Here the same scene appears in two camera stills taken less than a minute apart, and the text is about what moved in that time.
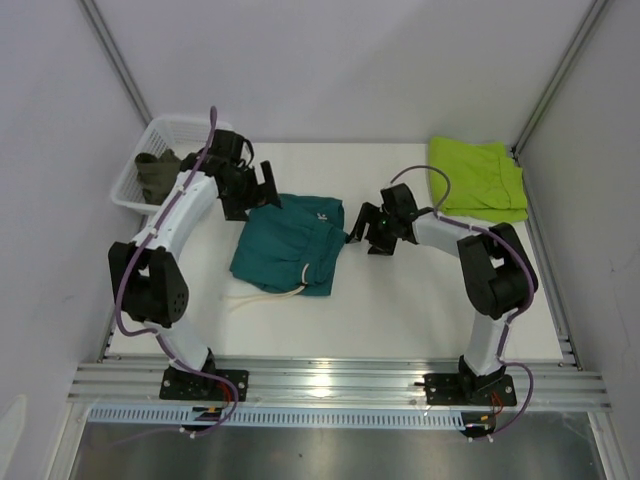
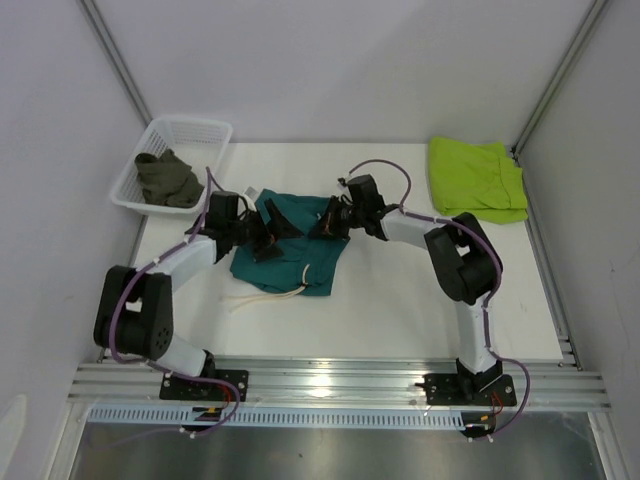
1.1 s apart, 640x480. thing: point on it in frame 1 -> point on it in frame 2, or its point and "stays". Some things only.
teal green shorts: x=294 y=246 stays
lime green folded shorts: x=485 y=183 stays
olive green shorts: x=157 y=174 stays
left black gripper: x=263 y=194 -> x=278 y=227
